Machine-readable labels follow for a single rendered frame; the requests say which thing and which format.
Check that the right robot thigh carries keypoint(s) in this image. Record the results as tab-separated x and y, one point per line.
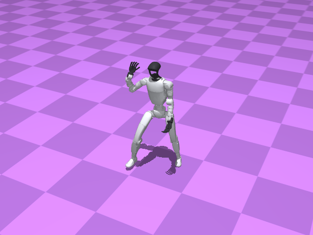
147	117

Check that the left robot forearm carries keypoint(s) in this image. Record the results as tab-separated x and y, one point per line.
170	111

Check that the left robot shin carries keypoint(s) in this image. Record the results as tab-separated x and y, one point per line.
176	148

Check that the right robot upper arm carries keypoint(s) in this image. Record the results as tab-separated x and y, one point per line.
138	85

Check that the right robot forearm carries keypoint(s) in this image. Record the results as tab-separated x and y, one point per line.
128	80

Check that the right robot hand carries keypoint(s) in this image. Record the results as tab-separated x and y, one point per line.
132	68

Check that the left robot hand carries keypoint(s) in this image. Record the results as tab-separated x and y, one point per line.
168	126

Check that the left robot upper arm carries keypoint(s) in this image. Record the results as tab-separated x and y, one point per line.
169	88

